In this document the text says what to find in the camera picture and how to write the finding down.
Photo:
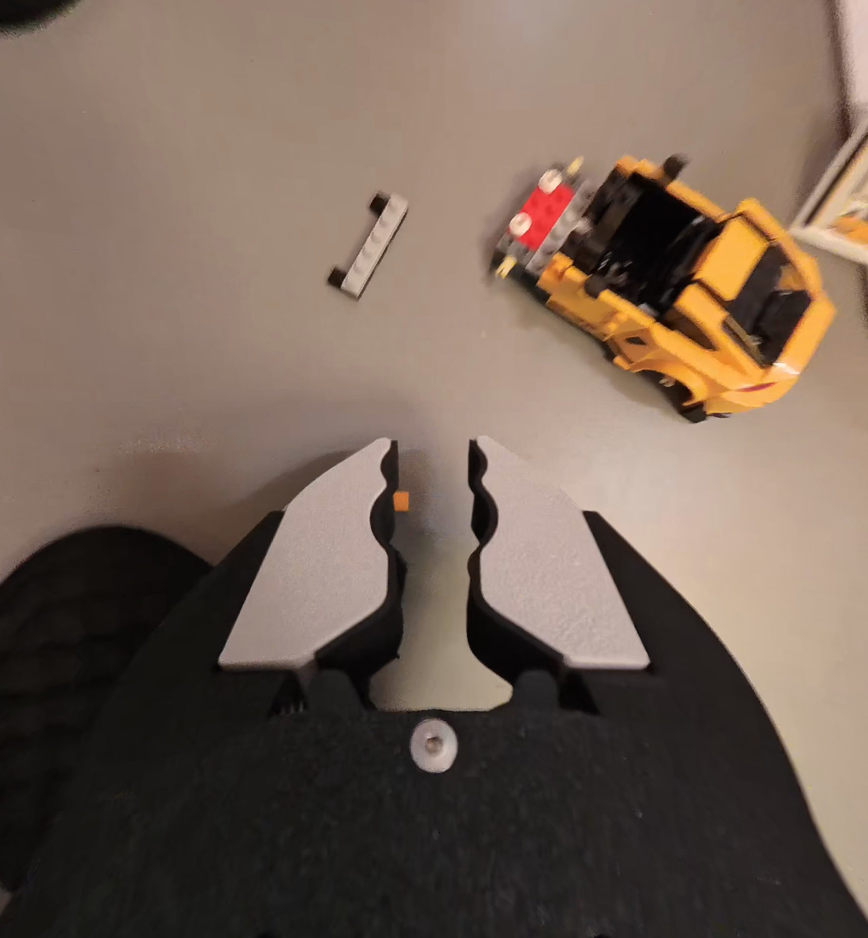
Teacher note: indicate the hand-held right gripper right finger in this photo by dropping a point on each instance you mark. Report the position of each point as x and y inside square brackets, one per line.
[551, 579]

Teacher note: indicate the black lego corner plate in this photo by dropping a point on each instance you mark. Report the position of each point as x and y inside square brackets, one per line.
[379, 201]

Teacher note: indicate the yellow lego car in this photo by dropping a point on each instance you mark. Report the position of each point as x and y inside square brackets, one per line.
[698, 293]

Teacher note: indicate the lego sticker sheet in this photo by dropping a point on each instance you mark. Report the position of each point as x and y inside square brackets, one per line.
[859, 198]

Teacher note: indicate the small orange lego tile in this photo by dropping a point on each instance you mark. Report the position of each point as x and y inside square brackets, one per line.
[402, 500]

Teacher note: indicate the long grey lego plate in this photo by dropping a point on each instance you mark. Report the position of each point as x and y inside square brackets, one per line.
[375, 245]

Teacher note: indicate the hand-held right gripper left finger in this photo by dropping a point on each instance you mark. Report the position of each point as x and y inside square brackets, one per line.
[317, 579]

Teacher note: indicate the black dimpled pad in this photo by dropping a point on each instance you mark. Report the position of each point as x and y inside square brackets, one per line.
[53, 659]

